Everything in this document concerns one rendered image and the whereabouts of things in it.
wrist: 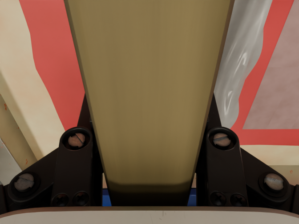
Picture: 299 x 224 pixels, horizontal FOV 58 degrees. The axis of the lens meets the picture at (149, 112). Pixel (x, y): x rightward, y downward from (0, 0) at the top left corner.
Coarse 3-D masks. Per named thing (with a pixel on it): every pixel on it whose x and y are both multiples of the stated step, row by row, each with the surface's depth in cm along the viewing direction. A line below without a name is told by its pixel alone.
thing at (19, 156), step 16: (0, 96) 28; (0, 112) 28; (0, 128) 28; (16, 128) 32; (0, 144) 29; (16, 144) 32; (0, 160) 32; (16, 160) 32; (32, 160) 36; (0, 176) 34; (288, 176) 38
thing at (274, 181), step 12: (216, 108) 11; (216, 120) 11; (204, 132) 10; (252, 156) 10; (252, 168) 9; (264, 168) 9; (252, 180) 9; (264, 180) 9; (276, 180) 9; (252, 192) 9; (264, 192) 9; (276, 192) 9; (288, 192) 9; (276, 204) 9
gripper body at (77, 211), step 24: (0, 216) 7; (24, 216) 7; (48, 216) 7; (72, 216) 7; (96, 216) 7; (120, 216) 7; (144, 216) 7; (168, 216) 7; (192, 216) 7; (216, 216) 7; (240, 216) 7; (264, 216) 7; (288, 216) 7
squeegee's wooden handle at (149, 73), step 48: (96, 0) 4; (144, 0) 4; (192, 0) 4; (96, 48) 5; (144, 48) 5; (192, 48) 5; (96, 96) 6; (144, 96) 6; (192, 96) 6; (144, 144) 7; (192, 144) 7; (144, 192) 9
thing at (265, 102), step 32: (32, 0) 21; (288, 0) 21; (32, 32) 23; (64, 32) 23; (288, 32) 23; (64, 64) 26; (256, 64) 26; (288, 64) 26; (64, 96) 29; (256, 96) 29; (288, 96) 29; (64, 128) 33; (256, 128) 33; (288, 128) 33
